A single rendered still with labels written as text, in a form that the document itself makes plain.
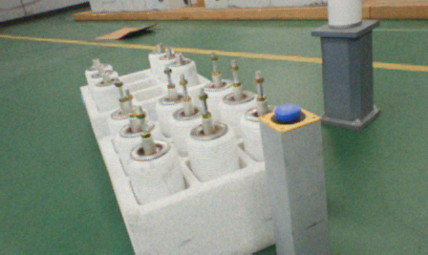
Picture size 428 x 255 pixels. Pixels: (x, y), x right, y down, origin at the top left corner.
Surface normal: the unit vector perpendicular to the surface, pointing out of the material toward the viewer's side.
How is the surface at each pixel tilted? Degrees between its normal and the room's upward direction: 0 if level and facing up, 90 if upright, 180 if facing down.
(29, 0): 90
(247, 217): 90
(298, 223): 90
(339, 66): 90
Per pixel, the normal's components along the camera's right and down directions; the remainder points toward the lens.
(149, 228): 0.37, 0.29
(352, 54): 0.00, 0.38
